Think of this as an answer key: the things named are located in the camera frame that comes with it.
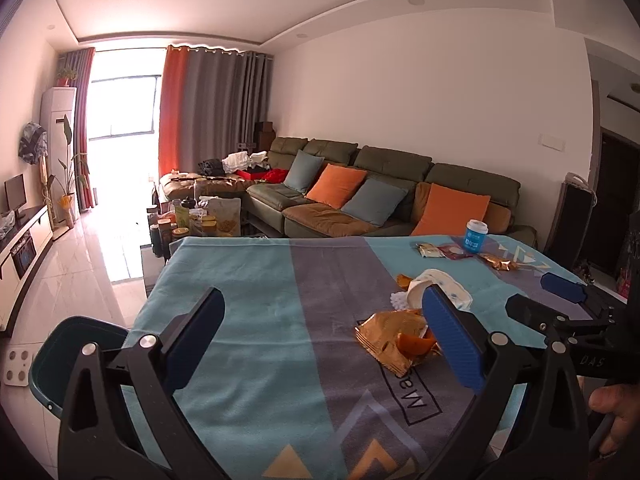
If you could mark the window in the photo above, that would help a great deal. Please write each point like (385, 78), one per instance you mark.
(125, 105)

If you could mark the white standing air conditioner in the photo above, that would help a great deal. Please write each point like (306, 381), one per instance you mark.
(57, 105)

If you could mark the group of food jars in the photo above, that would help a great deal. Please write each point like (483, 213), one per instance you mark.
(175, 225)

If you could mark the person's right hand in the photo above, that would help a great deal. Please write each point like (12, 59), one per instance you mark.
(625, 405)

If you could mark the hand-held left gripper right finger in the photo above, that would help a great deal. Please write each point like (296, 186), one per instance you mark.
(452, 340)

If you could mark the red cloth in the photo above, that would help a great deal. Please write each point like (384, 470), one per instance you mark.
(275, 176)

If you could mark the red snack packet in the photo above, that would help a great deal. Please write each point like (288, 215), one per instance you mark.
(457, 252)

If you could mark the blue grey printed tablecloth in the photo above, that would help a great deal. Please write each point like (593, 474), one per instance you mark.
(250, 310)

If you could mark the crushed white paper cup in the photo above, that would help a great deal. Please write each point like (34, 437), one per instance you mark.
(450, 285)

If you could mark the black monitor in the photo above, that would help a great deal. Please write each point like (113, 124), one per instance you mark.
(15, 192)

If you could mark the dark wooden door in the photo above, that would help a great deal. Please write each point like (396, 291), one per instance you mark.
(615, 200)

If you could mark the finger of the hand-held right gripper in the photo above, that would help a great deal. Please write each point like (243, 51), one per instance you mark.
(562, 285)
(530, 310)

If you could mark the clear snack bag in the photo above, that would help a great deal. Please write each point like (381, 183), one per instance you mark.
(225, 217)

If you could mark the tall leafy houseplant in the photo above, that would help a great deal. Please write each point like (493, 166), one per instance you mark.
(65, 195)

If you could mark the brown boxes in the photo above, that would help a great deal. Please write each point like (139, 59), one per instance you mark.
(265, 135)

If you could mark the green sectional sofa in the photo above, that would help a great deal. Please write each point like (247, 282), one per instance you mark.
(390, 162)

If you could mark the cloth covered standing fan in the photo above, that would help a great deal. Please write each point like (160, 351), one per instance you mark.
(32, 142)

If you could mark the small gold snack wrapper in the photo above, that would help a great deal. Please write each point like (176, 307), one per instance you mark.
(497, 261)

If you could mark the black upright panel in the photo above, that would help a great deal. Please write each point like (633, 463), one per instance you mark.
(570, 220)

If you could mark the black bag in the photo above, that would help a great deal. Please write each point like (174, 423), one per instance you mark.
(211, 167)

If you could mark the yellow white snack packet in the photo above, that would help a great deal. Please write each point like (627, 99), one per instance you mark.
(430, 250)

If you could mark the small potted plant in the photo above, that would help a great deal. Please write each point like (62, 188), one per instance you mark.
(65, 77)

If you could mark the white bathroom scale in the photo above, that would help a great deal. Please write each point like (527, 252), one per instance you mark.
(19, 366)

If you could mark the white and black TV cabinet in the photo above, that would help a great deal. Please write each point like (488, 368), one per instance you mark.
(20, 260)

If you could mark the orange and grey curtain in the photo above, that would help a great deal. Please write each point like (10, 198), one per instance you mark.
(215, 110)

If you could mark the orange cushion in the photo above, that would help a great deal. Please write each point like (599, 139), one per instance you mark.
(335, 185)
(450, 210)

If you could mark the pile of white clothes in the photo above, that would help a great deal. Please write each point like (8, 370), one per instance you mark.
(245, 161)

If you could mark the grey and red curtain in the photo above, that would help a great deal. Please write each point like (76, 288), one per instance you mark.
(82, 110)

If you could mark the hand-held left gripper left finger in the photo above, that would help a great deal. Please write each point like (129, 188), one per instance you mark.
(200, 340)

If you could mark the white foam fruit net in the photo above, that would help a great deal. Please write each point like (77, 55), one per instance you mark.
(400, 301)

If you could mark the blue cup with white lid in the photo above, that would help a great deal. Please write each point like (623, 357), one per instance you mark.
(475, 240)

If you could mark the blue cushion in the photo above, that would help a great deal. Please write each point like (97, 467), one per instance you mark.
(302, 172)
(375, 202)

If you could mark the gold snack bag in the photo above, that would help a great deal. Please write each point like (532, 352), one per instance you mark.
(385, 332)

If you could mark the teal trash bin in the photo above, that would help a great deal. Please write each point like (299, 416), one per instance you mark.
(55, 360)

